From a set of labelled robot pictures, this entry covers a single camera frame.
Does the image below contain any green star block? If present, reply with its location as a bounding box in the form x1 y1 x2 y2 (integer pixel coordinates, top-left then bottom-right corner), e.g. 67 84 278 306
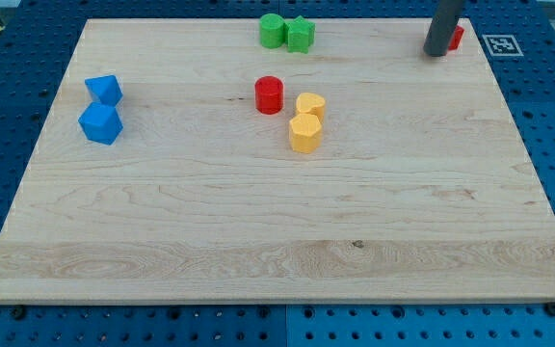
285 15 315 54

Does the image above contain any red cylinder block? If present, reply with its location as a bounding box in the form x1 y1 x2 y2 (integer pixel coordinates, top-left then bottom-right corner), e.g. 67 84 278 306
254 76 283 115

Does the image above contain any wooden board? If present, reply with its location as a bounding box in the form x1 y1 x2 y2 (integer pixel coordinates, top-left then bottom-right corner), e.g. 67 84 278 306
0 18 555 306

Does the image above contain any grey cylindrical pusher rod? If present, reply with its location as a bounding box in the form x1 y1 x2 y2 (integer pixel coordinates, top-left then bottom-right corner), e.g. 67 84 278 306
423 0 465 57

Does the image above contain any yellow hexagon block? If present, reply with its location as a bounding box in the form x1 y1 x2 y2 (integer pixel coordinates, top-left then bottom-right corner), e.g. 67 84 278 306
289 114 323 153

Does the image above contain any black white fiducial marker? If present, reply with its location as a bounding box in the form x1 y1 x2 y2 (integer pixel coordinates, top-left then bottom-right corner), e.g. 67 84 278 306
483 34 523 57

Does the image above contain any red star block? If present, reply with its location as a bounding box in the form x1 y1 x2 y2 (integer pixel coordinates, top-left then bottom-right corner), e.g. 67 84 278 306
448 25 464 51

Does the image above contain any blue angular block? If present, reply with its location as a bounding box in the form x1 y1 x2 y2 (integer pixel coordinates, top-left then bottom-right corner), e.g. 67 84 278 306
85 75 123 106
78 102 123 146

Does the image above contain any yellow heart block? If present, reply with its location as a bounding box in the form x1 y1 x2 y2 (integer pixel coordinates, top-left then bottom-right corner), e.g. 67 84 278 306
295 92 326 123

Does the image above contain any upper blue angular block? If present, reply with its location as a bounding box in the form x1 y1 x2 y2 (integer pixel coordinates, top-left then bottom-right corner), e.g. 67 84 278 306
85 75 123 106

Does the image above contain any lower blue angular block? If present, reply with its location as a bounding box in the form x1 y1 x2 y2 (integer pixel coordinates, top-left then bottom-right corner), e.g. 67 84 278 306
78 102 123 146

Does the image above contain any green cylinder block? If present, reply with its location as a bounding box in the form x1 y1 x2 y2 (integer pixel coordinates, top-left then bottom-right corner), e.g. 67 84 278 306
259 13 285 49

